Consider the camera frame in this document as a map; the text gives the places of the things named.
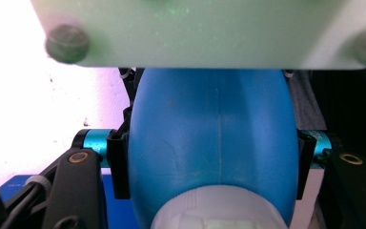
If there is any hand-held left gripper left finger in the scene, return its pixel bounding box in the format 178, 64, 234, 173
71, 105, 132, 200

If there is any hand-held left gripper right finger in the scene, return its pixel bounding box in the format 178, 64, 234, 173
295, 128, 336, 201

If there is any blue bottle with white cap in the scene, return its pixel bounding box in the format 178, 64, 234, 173
127, 67, 301, 229

